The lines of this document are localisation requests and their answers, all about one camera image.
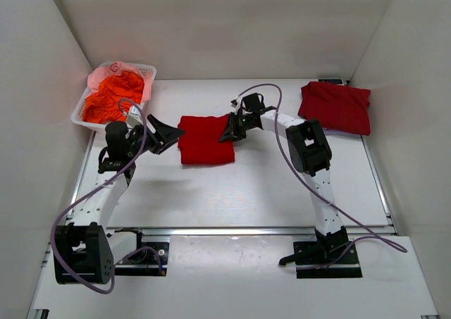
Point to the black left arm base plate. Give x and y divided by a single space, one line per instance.
148 259

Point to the bright red t shirt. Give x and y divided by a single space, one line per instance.
200 144

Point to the white plastic laundry basket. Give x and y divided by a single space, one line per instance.
76 116

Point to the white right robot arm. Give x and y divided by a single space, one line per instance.
309 155

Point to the folded dark red t shirt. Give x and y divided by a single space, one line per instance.
336 107

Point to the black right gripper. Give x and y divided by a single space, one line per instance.
238 126

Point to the orange t shirt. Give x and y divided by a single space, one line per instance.
112 100

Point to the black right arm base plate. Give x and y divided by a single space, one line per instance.
312 261

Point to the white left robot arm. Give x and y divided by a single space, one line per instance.
84 253

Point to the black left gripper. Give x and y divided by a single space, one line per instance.
153 140

